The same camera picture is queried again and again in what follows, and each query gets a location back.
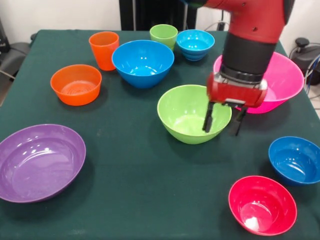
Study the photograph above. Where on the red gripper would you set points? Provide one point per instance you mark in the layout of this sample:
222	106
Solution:
237	93

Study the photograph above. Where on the green bowl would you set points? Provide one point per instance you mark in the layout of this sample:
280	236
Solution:
182	112

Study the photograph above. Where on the large pink bowl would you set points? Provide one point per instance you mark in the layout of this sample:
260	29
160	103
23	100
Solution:
285	77

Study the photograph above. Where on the red bowl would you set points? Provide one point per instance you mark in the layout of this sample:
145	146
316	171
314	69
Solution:
262	205

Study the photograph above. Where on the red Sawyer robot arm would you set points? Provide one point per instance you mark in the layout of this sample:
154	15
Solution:
250	15

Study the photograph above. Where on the small dark blue bowl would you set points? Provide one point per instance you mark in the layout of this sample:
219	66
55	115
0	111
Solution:
293	160

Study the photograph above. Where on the small ribbed cyan bowl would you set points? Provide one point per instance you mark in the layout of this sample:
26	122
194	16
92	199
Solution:
195	43

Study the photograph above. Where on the black power plug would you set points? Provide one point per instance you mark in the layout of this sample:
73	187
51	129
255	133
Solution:
221	25

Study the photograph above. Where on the large light blue bowl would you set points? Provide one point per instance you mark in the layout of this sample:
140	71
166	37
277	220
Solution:
142	62

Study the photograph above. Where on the dark green tablecloth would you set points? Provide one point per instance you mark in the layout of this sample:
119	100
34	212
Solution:
160	200

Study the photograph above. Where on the green cup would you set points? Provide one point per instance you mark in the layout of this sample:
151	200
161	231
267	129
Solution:
162	36

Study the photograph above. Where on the black floor stand base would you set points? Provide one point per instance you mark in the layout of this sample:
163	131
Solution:
15	55
305	57

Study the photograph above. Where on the orange cup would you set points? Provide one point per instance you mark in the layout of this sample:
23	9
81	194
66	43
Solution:
103	52

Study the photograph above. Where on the orange bowl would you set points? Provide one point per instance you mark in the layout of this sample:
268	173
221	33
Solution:
75	96

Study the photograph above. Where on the purple bowl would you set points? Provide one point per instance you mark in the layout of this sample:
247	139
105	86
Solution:
37	165

